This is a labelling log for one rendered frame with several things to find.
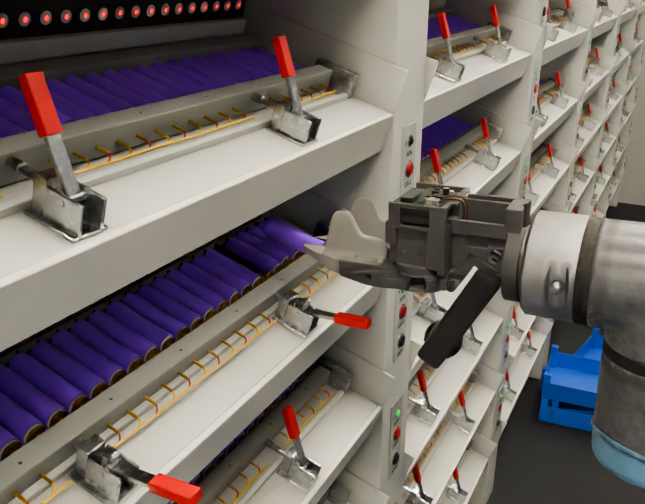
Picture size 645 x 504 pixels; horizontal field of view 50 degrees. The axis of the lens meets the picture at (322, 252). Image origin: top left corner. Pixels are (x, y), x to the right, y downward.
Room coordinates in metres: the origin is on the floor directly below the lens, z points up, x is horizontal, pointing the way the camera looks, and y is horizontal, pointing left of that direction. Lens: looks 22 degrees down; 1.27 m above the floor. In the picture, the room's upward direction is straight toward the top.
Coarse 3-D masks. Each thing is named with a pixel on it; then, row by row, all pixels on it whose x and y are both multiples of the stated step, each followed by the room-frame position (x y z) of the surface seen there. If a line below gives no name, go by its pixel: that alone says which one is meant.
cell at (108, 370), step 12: (60, 336) 0.50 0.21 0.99; (72, 336) 0.50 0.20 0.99; (60, 348) 0.49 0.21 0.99; (72, 348) 0.49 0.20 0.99; (84, 348) 0.49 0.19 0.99; (84, 360) 0.48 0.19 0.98; (96, 360) 0.48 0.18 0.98; (108, 360) 0.48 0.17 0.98; (96, 372) 0.48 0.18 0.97; (108, 372) 0.47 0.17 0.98; (108, 384) 0.47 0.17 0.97
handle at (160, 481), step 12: (120, 456) 0.39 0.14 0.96; (108, 468) 0.38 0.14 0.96; (120, 468) 0.38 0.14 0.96; (132, 468) 0.38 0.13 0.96; (132, 480) 0.37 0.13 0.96; (144, 480) 0.37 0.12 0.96; (156, 480) 0.37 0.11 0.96; (168, 480) 0.37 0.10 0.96; (180, 480) 0.37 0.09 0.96; (156, 492) 0.36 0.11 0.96; (168, 492) 0.36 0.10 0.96; (180, 492) 0.35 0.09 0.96; (192, 492) 0.35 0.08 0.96
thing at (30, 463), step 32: (256, 288) 0.63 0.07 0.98; (288, 288) 0.66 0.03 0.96; (224, 320) 0.57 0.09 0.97; (192, 352) 0.51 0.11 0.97; (128, 384) 0.46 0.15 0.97; (160, 384) 0.48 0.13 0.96; (192, 384) 0.49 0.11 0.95; (96, 416) 0.42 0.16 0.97; (32, 448) 0.38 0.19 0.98; (64, 448) 0.39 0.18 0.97; (0, 480) 0.35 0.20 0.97; (32, 480) 0.37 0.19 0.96
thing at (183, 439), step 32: (320, 224) 0.79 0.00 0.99; (320, 288) 0.70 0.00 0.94; (352, 288) 0.72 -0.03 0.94; (320, 320) 0.64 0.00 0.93; (224, 352) 0.56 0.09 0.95; (256, 352) 0.57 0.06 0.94; (288, 352) 0.58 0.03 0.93; (320, 352) 0.64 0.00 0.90; (224, 384) 0.51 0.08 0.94; (256, 384) 0.52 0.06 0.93; (288, 384) 0.59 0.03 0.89; (160, 416) 0.46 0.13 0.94; (192, 416) 0.47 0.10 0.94; (224, 416) 0.48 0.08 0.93; (256, 416) 0.54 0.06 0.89; (128, 448) 0.42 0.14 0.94; (160, 448) 0.43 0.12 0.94; (192, 448) 0.44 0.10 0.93; (64, 480) 0.38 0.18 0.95
